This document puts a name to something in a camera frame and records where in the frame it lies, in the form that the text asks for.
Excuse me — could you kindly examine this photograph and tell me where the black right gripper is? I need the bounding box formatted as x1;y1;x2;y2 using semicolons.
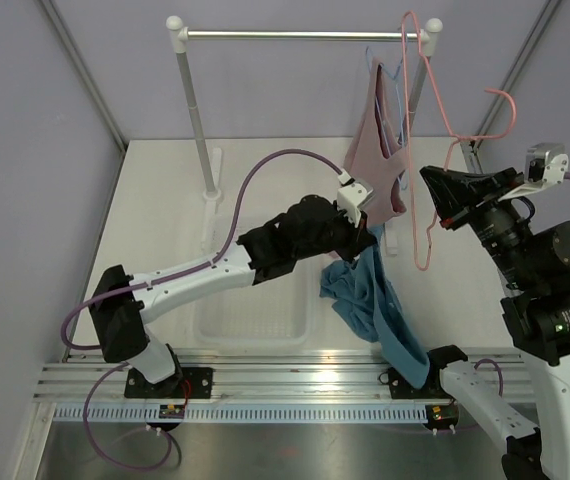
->
422;165;539;289

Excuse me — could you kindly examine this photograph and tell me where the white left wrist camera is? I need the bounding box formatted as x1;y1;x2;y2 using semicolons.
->
336;169;374;226

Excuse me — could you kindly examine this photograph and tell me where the blue wire hanger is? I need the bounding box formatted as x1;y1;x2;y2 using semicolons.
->
365;45;409;191

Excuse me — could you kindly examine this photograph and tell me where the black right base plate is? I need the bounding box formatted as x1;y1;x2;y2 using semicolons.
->
377;367;450;400

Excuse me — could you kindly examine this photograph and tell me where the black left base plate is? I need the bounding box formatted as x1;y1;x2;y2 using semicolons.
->
124;367;214;400

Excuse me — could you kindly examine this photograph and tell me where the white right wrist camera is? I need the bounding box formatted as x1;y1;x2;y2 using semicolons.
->
499;142;569;201

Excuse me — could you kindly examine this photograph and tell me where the translucent white plastic basket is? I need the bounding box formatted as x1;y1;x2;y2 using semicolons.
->
194;259;316;348

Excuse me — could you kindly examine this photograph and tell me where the white slotted cable duct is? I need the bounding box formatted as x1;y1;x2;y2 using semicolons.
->
54;403;427;424

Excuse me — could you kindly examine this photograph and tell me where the pink tank top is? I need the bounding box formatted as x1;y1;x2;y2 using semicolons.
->
343;57;407;228

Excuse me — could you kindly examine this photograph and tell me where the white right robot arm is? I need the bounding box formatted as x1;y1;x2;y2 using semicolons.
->
418;166;570;479

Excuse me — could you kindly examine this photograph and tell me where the pink wire hanger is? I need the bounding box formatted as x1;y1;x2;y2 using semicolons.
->
400;10;519;271

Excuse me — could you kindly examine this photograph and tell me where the blue tank top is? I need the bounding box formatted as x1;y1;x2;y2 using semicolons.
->
319;226;430;389

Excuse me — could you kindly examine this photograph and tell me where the aluminium mounting rail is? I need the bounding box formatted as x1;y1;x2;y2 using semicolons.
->
32;347;570;404

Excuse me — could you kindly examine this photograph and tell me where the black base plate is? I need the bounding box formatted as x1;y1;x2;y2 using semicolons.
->
124;367;214;400
377;367;450;400

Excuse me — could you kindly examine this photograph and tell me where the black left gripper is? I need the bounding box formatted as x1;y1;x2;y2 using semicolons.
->
295;201;377;265

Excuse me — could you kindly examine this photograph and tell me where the white clothes rack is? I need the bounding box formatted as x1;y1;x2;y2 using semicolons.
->
165;14;445;257

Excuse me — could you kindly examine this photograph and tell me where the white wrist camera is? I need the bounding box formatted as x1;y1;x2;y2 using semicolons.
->
336;169;374;226
499;142;569;201

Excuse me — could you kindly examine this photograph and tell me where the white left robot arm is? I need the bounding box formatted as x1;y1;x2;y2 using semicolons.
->
88;195;376;398

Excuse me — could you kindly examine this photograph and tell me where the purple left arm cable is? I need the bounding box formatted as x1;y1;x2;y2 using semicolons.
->
59;148;347;347

